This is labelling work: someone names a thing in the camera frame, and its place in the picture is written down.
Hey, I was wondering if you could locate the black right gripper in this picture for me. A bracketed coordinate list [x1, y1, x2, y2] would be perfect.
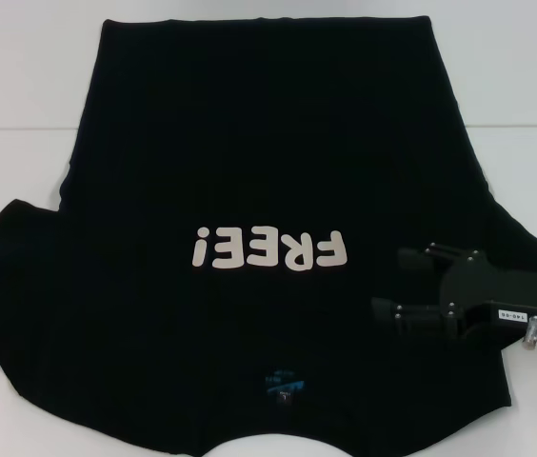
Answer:
[371, 242, 537, 338]

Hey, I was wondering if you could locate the black shirt with FREE print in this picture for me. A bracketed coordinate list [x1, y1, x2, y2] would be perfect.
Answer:
[0, 15, 537, 457]

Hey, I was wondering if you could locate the silver right connector plug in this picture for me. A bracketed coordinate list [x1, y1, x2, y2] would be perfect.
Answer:
[522, 316, 537, 349]

